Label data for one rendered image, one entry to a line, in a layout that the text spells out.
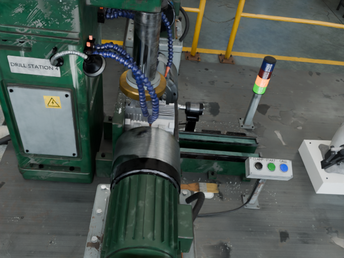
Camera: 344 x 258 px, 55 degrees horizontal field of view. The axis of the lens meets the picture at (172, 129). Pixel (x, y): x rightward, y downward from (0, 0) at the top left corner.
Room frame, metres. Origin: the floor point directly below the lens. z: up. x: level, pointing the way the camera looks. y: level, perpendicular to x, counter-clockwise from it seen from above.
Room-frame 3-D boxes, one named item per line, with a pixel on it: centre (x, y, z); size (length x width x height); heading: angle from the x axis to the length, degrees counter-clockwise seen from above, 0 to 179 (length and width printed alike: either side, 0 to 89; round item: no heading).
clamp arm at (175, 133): (1.08, -0.01, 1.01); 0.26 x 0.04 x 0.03; 7
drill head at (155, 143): (0.74, 0.06, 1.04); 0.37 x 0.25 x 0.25; 7
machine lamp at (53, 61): (0.78, 0.30, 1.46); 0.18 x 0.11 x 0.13; 97
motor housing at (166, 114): (1.04, 0.10, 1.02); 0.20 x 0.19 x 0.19; 97
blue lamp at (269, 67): (1.41, -0.40, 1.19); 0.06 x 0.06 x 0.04
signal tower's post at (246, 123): (1.41, -0.40, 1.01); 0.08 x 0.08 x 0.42; 7
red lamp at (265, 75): (1.41, -0.40, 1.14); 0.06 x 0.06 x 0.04
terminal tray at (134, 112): (1.04, 0.14, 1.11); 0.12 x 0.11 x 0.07; 97
